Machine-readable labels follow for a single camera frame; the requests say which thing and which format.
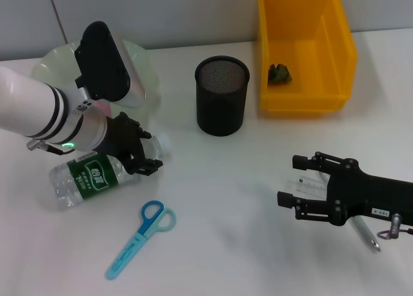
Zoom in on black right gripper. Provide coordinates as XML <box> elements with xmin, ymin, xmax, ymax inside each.
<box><xmin>276</xmin><ymin>151</ymin><xmax>413</xmax><ymax>228</ymax></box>

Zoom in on yellow plastic bin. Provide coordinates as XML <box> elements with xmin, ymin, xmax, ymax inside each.
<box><xmin>257</xmin><ymin>0</ymin><xmax>358</xmax><ymax>113</ymax></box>

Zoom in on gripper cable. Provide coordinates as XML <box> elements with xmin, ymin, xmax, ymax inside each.
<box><xmin>25</xmin><ymin>139</ymin><xmax>75</xmax><ymax>157</ymax></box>
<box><xmin>376</xmin><ymin>213</ymin><xmax>413</xmax><ymax>241</ymax></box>

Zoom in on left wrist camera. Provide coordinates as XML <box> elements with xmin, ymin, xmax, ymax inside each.
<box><xmin>74</xmin><ymin>21</ymin><xmax>148</xmax><ymax>109</ymax></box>

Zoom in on translucent green fruit plate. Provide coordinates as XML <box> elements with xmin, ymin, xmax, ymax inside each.
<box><xmin>31</xmin><ymin>39</ymin><xmax>161</xmax><ymax>116</ymax></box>

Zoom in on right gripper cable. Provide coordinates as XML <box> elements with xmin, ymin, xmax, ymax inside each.
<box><xmin>376</xmin><ymin>213</ymin><xmax>413</xmax><ymax>241</ymax></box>

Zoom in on black mesh pen holder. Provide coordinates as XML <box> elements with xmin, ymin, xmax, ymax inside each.
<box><xmin>194</xmin><ymin>55</ymin><xmax>251</xmax><ymax>137</ymax></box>

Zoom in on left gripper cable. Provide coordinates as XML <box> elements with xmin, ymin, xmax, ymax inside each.
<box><xmin>25</xmin><ymin>139</ymin><xmax>75</xmax><ymax>157</ymax></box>

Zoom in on clear plastic ruler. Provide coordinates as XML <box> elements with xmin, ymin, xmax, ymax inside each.
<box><xmin>288</xmin><ymin>176</ymin><xmax>330</xmax><ymax>199</ymax></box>

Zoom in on green plastic wrapper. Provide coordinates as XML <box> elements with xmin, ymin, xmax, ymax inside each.
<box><xmin>268</xmin><ymin>63</ymin><xmax>294</xmax><ymax>84</ymax></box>

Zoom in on clear green-label water bottle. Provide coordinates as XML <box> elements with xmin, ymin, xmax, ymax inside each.
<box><xmin>48</xmin><ymin>133</ymin><xmax>172</xmax><ymax>212</ymax></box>

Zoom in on silver white pen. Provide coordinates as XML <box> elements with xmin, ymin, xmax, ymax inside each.
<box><xmin>317</xmin><ymin>172</ymin><xmax>382</xmax><ymax>253</ymax></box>

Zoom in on blue scissors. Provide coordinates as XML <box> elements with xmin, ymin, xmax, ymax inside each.
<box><xmin>105</xmin><ymin>199</ymin><xmax>177</xmax><ymax>281</ymax></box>

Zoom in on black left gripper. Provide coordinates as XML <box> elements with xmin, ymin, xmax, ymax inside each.
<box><xmin>103</xmin><ymin>112</ymin><xmax>164</xmax><ymax>176</ymax></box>

